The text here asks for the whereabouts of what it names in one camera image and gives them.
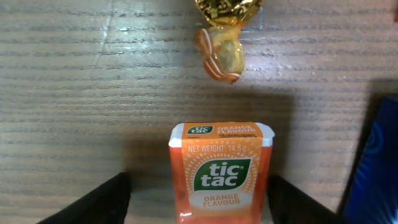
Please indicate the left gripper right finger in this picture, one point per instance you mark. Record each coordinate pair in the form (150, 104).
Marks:
(292, 205)

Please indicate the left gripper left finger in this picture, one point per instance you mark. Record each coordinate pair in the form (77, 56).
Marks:
(99, 205)

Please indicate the orange candy box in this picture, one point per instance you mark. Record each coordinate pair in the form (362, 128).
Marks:
(221, 174)

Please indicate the blue candy pack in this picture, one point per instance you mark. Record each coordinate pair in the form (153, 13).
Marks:
(374, 174)

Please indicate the orange striped wrapped candy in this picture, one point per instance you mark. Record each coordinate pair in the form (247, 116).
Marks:
(222, 54)

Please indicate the gold wrapped candy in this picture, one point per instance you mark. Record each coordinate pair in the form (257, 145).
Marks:
(228, 11)

